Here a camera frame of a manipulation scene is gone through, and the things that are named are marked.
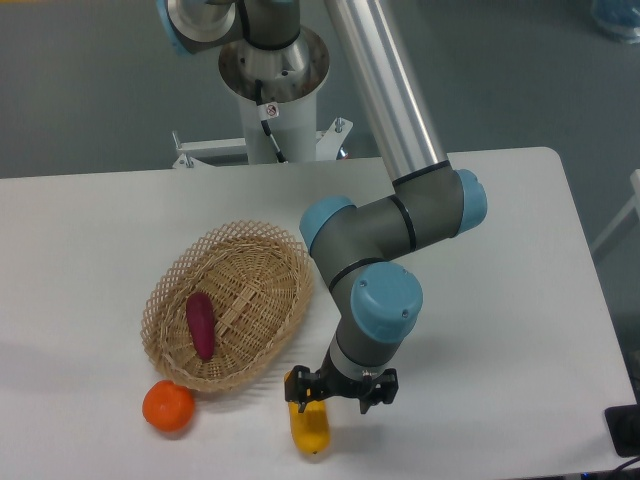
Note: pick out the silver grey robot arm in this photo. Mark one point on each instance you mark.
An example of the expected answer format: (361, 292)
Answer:
(275, 65)

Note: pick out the orange fruit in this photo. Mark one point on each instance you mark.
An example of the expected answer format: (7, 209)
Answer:
(168, 407)

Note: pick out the blue bag in background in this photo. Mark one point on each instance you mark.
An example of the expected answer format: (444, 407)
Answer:
(617, 18)

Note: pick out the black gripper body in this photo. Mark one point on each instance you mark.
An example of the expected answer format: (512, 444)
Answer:
(333, 383)

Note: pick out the black device at table edge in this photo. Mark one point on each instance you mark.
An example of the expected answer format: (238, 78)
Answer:
(623, 426)

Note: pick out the yellow mango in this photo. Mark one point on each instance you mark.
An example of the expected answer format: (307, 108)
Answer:
(310, 430)

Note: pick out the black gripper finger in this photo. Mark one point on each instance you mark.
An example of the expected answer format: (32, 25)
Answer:
(302, 386)
(373, 391)

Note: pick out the woven wicker basket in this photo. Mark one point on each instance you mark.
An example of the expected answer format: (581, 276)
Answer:
(259, 280)

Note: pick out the purple sweet potato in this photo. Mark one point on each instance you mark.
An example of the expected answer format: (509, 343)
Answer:
(201, 322)

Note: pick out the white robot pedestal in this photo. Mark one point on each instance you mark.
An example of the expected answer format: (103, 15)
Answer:
(289, 128)

